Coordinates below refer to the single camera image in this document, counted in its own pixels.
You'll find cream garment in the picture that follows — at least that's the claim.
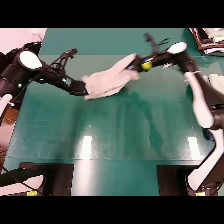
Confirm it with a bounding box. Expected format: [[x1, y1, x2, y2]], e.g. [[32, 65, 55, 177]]
[[202, 27, 224, 39]]

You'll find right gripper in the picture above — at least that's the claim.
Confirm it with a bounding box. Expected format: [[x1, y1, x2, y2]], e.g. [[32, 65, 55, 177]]
[[127, 54, 155, 72]]

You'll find white garment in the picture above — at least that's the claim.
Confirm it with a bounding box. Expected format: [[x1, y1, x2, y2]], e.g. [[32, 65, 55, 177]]
[[81, 52, 141, 101], [207, 73, 224, 98]]

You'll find dark red garment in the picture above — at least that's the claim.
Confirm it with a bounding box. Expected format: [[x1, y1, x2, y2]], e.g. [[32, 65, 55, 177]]
[[188, 27, 224, 52]]

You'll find white folded garment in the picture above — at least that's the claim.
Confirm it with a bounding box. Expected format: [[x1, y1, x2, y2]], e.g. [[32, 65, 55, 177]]
[[207, 73, 224, 98]]

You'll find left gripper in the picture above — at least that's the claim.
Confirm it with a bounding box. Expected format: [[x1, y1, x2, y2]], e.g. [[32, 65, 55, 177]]
[[66, 78, 90, 98]]

